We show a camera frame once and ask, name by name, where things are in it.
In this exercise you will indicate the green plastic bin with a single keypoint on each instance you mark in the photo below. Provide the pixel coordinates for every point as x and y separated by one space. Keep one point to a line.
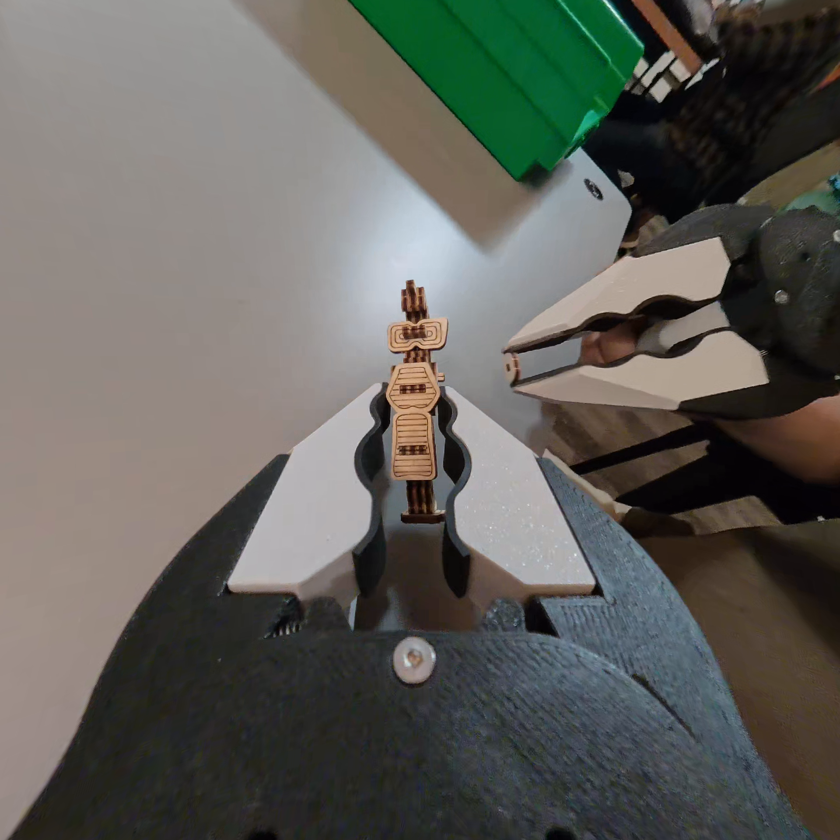
512 79

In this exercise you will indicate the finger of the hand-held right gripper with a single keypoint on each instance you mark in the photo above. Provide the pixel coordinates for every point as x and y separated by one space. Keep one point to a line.
689 380
656 275

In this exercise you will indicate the black chair base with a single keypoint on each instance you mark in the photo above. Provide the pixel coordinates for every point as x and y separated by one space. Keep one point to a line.
656 453

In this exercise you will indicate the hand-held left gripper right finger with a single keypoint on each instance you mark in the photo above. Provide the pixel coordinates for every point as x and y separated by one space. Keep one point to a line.
518 525

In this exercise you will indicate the wooden puzzle model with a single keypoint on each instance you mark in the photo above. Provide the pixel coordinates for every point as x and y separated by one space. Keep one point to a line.
413 453

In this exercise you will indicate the small wooden puzzle piece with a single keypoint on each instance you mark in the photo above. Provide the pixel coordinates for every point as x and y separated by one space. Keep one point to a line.
510 367

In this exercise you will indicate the white desk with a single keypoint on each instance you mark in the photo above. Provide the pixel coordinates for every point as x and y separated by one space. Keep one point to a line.
164 262

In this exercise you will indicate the person's right hand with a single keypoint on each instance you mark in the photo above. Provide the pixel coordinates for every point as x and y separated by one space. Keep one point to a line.
807 439

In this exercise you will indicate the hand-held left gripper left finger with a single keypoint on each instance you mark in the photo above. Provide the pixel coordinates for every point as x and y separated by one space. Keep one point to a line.
308 505

